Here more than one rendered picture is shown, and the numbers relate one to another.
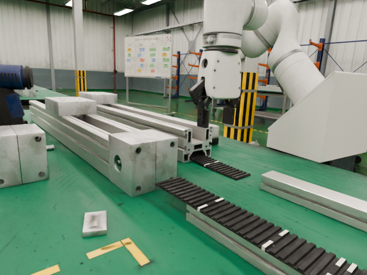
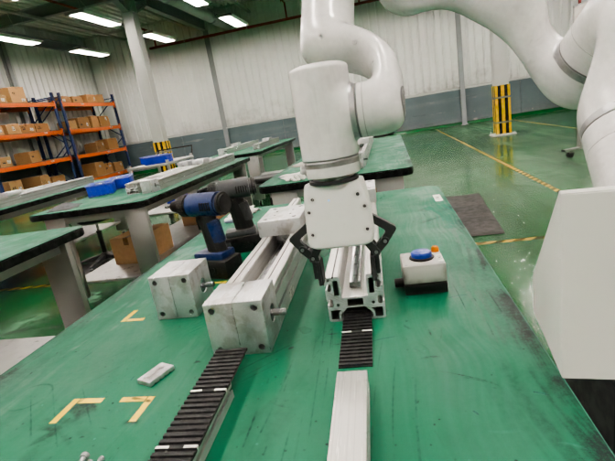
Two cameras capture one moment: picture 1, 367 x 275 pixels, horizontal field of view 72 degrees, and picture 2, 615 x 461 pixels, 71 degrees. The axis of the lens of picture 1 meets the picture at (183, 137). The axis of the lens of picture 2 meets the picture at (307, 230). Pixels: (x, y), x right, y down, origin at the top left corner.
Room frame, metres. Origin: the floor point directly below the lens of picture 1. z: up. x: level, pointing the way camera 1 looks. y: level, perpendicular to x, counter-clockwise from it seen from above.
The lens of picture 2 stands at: (0.13, -0.54, 1.14)
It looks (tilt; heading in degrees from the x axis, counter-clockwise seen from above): 15 degrees down; 51
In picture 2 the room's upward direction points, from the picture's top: 10 degrees counter-clockwise
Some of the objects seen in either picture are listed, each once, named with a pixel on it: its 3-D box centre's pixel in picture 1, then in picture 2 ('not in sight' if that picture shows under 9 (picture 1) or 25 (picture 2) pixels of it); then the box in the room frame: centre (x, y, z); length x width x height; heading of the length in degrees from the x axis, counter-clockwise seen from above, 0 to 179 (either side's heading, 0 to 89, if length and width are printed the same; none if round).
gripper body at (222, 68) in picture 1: (219, 72); (338, 208); (0.58, -0.07, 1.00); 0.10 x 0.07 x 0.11; 130
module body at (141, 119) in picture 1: (124, 120); (359, 233); (0.93, 0.22, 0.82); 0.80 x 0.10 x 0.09; 41
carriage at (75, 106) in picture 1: (70, 109); (285, 224); (0.81, 0.37, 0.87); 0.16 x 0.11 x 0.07; 41
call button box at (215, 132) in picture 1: (200, 133); (418, 272); (0.80, -0.05, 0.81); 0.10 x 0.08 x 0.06; 131
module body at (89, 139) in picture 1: (71, 124); (289, 241); (0.81, 0.37, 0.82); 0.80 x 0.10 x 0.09; 41
